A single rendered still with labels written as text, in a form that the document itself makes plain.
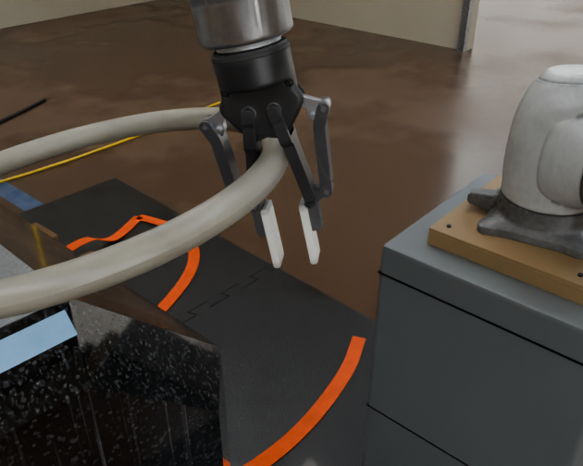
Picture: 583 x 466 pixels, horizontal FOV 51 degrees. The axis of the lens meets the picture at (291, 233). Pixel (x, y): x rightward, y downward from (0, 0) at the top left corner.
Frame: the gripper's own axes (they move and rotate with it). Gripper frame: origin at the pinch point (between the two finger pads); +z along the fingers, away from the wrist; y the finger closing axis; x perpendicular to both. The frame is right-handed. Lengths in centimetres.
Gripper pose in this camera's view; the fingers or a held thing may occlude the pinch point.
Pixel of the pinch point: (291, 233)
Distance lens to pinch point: 66.7
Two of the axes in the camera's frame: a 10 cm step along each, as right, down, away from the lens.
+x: -1.4, 4.6, -8.7
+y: -9.7, 1.1, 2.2
